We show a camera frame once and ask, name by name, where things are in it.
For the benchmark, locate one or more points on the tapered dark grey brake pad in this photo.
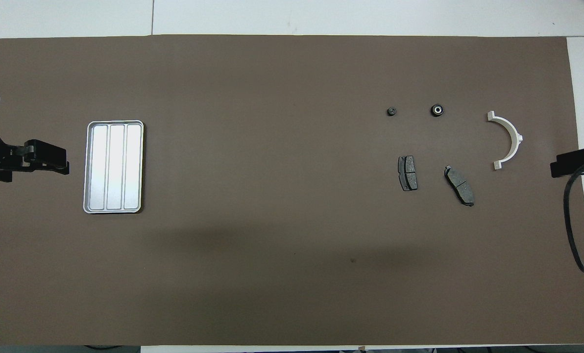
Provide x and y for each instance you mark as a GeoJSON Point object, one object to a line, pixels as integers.
{"type": "Point", "coordinates": [459, 185]}

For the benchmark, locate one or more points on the silver metal tray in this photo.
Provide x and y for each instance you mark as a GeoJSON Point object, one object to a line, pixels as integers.
{"type": "Point", "coordinates": [113, 166]}

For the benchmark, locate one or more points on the white semicircular plastic bracket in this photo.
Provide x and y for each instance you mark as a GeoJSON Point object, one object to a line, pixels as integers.
{"type": "Point", "coordinates": [512, 132]}

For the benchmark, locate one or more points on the brown table mat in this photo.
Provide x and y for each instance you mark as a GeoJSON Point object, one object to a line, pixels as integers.
{"type": "Point", "coordinates": [292, 220]}

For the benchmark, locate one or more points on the rectangular dark grey brake pad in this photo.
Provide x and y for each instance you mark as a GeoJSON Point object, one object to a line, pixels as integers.
{"type": "Point", "coordinates": [408, 173]}

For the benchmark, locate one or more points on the small black round part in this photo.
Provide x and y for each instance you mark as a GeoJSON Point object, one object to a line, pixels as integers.
{"type": "Point", "coordinates": [437, 110]}

